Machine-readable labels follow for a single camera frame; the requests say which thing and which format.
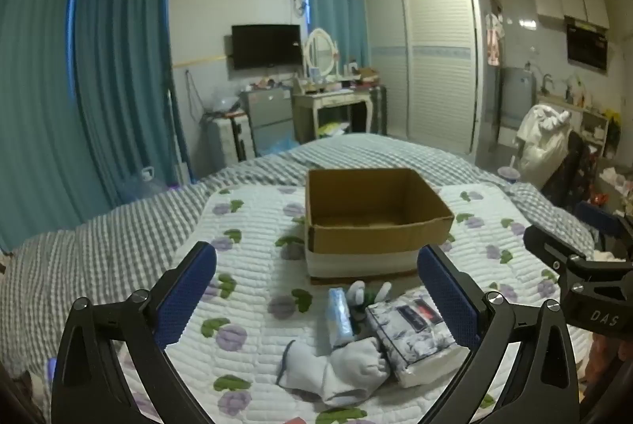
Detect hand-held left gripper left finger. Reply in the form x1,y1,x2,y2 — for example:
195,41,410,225
49,241,218,424

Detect small grey fridge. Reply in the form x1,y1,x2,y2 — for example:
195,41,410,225
240,88,298,158

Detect white dressing table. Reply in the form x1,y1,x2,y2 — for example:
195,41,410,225
292,82,375,143

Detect white wall cabinets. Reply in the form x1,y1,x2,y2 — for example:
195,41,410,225
531,0,609,29

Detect white oval mirror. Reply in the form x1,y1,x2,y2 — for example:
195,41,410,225
303,28,340,81

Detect grey washing machine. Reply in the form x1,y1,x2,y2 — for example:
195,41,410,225
499,67,538,129

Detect dark printed garment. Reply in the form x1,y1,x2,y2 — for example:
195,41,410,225
544,129,602,213

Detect hanging black cable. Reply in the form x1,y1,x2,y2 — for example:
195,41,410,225
185,70,204,119

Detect wide teal curtain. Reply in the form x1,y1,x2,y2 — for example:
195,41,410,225
0,0,82,251

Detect black wall television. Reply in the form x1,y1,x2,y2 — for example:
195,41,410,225
231,24,302,70

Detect green and white sock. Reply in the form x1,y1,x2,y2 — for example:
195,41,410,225
346,281,392,322

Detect floral quilted mat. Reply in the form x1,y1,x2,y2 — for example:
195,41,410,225
114,181,594,424

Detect white pole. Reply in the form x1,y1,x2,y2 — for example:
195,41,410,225
165,86,191,183

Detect person's right hand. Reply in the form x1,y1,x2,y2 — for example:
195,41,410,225
589,336,625,382

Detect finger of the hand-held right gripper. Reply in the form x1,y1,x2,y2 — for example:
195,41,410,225
523,223,601,280
575,201,633,257

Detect pale grey sock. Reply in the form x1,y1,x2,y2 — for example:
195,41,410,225
277,340,333,394

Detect small blue tissue packet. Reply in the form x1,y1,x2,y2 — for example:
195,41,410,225
328,288,355,350

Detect white jacket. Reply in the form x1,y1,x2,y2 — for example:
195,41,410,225
514,104,572,187

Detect white slatted wardrobe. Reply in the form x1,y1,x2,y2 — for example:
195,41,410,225
362,0,489,158

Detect brown cardboard box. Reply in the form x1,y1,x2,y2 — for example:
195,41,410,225
304,167,456,286

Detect clear plastic bag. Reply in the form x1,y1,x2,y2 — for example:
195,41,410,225
204,88,246,118

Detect green paper bag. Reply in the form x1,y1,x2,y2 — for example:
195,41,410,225
316,122,350,139

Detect hanging pink clothes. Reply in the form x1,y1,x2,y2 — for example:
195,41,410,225
485,11,506,68

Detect white ribbed suitcase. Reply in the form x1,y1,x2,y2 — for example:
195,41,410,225
205,114,256,170

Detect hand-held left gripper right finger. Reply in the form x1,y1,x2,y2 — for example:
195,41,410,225
417,245,582,424

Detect floral soft tissue pack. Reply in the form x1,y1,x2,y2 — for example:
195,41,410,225
365,290,470,389

